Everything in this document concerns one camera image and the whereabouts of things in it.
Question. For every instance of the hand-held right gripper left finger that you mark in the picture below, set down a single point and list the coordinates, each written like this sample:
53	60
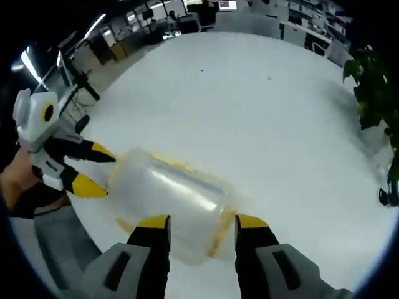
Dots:
140	264

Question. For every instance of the black desk monitor stand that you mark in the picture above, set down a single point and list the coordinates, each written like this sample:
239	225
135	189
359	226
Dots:
82	78

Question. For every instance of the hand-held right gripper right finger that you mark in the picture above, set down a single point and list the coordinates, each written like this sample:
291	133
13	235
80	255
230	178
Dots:
258	268

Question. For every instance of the clear plastic container yellow buckles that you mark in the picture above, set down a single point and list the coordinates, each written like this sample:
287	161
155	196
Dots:
174	196

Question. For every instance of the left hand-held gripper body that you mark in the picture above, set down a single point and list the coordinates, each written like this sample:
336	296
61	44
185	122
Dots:
34	121

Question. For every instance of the green potted plant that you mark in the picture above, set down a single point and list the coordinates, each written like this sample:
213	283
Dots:
374	90

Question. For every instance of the person's left hand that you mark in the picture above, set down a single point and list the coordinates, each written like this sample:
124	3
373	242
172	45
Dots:
15	174

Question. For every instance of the white cabinet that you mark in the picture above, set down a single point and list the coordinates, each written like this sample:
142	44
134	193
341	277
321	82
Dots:
293	34

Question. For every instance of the black stand base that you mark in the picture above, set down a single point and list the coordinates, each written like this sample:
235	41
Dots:
386	197

